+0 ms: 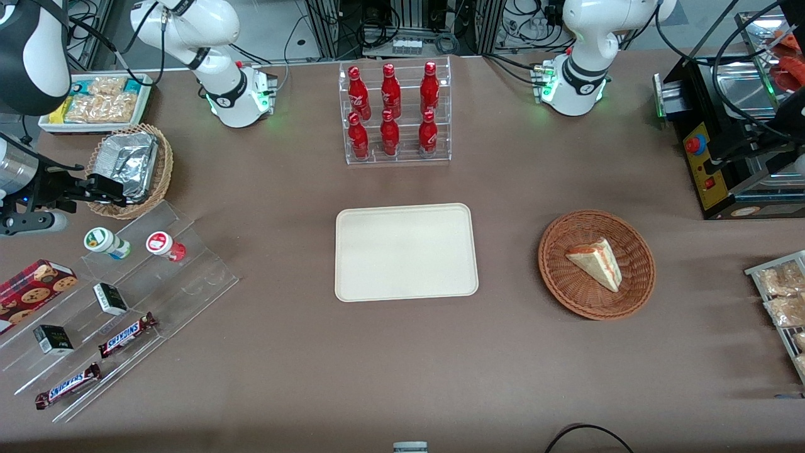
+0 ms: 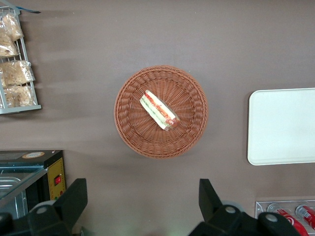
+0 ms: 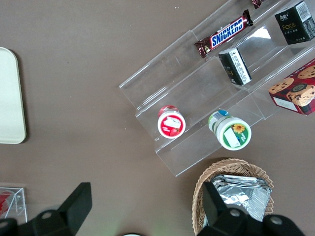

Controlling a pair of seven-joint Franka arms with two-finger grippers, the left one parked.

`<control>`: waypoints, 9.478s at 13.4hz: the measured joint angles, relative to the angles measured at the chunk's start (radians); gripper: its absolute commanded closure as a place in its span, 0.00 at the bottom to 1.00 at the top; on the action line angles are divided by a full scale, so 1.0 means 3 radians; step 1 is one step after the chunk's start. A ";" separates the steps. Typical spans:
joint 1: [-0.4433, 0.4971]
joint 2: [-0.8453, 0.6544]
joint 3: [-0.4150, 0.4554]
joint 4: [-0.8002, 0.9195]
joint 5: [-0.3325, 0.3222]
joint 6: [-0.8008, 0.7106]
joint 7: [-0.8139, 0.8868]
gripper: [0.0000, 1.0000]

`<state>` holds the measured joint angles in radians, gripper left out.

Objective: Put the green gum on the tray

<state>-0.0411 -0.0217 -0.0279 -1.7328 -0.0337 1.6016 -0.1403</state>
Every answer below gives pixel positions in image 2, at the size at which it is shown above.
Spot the wrapped triangle sandwich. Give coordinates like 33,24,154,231
139,89,181,131

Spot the clear bag of crackers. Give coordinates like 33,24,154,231
0,60,35,87
2,85,35,108
0,31,20,59
0,13,24,42

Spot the clear acrylic bottle rack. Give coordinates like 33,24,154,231
254,200,315,236

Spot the red cola bottle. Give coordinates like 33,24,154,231
295,205,315,228
267,203,310,236

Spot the grey wire snack rack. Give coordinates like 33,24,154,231
0,6,42,115

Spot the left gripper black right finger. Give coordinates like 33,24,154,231
198,178,223,223

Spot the round brown wicker basket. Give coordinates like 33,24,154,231
113,64,209,159

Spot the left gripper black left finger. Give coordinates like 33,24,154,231
54,178,89,228

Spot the black food warmer cabinet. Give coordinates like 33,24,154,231
0,149,67,220

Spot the cream plastic tray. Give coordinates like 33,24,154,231
247,88,315,166

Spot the stainless steel pan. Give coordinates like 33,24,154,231
0,173,21,199

